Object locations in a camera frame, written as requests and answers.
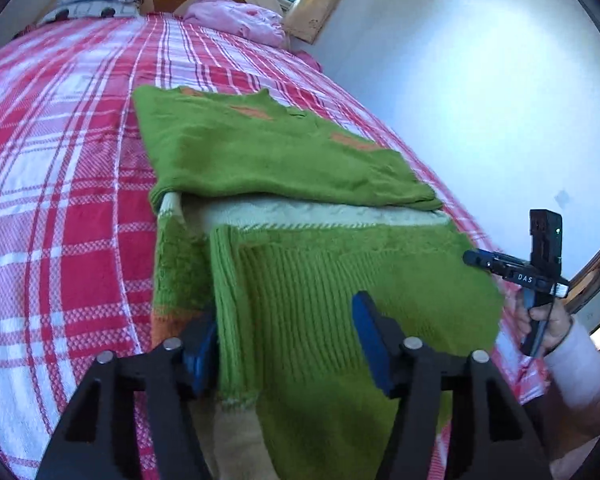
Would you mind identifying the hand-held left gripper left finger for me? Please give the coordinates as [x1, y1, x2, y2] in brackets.
[35, 317, 221, 480]

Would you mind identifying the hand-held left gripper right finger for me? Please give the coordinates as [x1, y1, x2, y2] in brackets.
[351, 290, 553, 480]

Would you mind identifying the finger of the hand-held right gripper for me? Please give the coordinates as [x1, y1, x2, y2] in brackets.
[462, 249, 507, 276]

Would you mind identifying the green orange striped knit sweater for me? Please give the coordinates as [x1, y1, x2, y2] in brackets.
[132, 85, 506, 480]

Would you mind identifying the person's right forearm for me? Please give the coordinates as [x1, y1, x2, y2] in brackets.
[522, 320, 600, 480]

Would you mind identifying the person's right hand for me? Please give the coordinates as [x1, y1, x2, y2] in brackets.
[510, 290, 576, 359]

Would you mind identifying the red plaid bedsheet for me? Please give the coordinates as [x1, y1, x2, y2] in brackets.
[0, 10, 551, 480]

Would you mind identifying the pink cloth bundle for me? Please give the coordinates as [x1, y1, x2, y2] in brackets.
[295, 49, 323, 71]

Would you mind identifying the narrow yellow window curtain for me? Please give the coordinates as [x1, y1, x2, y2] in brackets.
[282, 0, 368, 45]

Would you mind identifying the pink crumpled blanket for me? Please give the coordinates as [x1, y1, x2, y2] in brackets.
[182, 0, 287, 48]

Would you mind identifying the white patterned pillow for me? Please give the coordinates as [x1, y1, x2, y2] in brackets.
[35, 0, 143, 26]

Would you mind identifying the brown wooden frame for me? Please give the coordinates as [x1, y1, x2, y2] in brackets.
[565, 220, 600, 316]

